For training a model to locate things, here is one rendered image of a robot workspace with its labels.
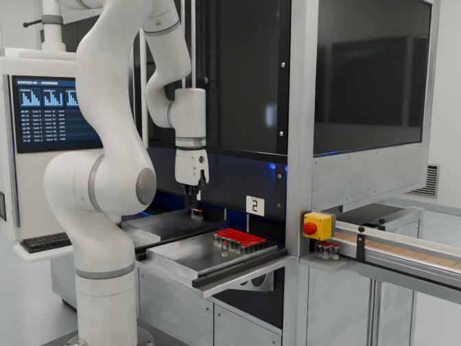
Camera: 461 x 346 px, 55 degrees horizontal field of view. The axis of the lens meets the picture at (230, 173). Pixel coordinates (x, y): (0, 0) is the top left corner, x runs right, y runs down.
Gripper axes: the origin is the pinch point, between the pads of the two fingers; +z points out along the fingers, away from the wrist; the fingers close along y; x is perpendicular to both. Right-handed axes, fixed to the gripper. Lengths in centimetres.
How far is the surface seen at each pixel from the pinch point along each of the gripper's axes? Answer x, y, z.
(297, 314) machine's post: -35, -12, 42
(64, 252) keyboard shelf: 9, 67, 30
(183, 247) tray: -12.5, 19.6, 21.5
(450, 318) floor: -212, -4, 110
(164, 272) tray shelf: 4.5, 7.1, 22.3
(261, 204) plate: -34.7, 4.2, 7.4
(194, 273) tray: 2.5, -4.3, 19.7
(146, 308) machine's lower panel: -35, 78, 73
